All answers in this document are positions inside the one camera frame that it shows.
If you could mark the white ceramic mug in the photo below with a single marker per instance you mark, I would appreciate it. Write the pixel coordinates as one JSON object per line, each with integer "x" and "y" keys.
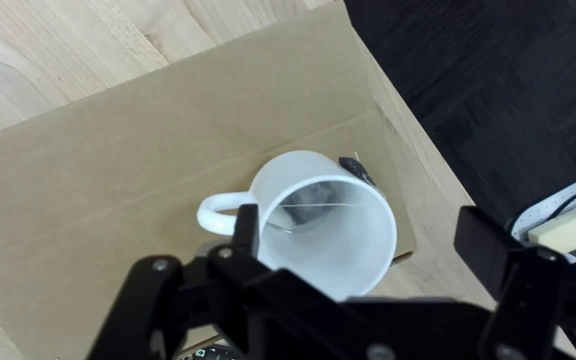
{"x": 360, "y": 246}

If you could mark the yellow sponge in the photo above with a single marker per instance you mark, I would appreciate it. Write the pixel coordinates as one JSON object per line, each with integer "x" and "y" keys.
{"x": 568, "y": 227}

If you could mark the white floor tray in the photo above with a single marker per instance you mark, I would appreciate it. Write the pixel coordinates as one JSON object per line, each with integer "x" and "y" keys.
{"x": 525, "y": 220}

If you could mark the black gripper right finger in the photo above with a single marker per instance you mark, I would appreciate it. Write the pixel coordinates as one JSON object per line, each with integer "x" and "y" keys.
{"x": 541, "y": 292}

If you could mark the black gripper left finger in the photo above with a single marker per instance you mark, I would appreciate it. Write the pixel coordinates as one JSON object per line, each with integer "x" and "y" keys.
{"x": 168, "y": 292}

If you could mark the black foil packet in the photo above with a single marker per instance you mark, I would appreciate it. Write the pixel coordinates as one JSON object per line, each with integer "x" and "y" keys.
{"x": 213, "y": 353}

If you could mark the brown cardboard box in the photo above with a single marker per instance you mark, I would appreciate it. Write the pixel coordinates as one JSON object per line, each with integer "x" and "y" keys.
{"x": 135, "y": 152}

